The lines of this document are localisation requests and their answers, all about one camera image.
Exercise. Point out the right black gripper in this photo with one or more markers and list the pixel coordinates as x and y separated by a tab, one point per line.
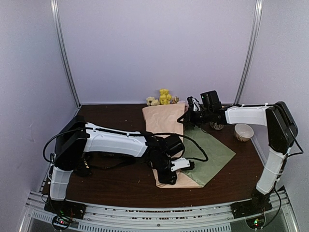
189	120

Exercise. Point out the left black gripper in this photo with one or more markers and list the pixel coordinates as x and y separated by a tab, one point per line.
165	179

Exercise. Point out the bright yellow fake flower stem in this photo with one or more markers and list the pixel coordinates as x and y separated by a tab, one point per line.
165	96

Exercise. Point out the pale yellow fake flower stem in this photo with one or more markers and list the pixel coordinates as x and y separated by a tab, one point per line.
152	101

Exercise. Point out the pink and green wrapping paper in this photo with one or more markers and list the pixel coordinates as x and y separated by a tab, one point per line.
210	155

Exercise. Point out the black ribbon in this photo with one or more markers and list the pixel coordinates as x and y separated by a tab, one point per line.
84	168

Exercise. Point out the pink fake flower stem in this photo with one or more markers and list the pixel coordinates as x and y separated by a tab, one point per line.
174	100

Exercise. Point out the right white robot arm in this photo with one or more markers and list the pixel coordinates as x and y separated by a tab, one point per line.
276	118

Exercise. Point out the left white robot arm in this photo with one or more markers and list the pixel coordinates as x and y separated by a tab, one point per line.
79	137

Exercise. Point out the patterned mug with yellow inside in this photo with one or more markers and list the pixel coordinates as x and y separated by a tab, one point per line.
216	126

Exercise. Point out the small white patterned bowl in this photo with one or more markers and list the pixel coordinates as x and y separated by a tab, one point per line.
243	132

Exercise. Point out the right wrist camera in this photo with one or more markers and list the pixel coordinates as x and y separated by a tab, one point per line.
194	104

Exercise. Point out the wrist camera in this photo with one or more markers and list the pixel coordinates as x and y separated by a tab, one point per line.
194	104
182	164

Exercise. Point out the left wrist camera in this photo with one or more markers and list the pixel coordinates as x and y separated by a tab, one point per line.
182	164

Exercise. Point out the front aluminium rail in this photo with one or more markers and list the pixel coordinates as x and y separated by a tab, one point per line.
209	218

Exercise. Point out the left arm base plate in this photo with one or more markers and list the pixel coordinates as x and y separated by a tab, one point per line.
66	208

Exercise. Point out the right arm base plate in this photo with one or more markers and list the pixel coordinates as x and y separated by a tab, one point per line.
247	208

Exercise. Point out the right aluminium frame post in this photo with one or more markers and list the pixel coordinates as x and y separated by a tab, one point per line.
257	16

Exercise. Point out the aluminium frame post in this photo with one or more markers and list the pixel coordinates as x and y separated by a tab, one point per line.
63	52
257	16

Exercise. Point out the left aluminium frame post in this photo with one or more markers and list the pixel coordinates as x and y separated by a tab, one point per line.
63	52

